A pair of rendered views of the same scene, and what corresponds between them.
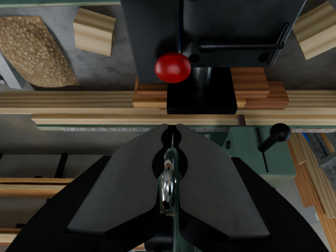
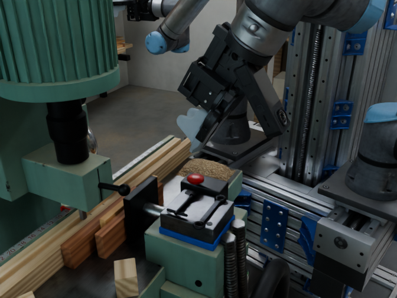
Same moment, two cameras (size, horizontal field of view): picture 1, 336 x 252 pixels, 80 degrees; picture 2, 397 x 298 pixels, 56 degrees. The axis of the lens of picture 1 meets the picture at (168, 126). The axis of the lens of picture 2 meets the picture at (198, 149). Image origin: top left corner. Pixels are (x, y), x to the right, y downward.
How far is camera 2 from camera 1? 0.57 m
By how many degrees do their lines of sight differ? 52
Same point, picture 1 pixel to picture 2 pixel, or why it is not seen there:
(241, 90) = (117, 223)
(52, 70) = (197, 169)
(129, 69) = (166, 198)
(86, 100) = (167, 167)
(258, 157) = (101, 176)
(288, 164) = (87, 181)
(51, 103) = (179, 153)
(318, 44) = (124, 266)
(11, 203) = not seen: hidden behind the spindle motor
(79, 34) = not seen: hidden behind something
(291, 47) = (110, 277)
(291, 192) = not seen: outside the picture
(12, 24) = (226, 175)
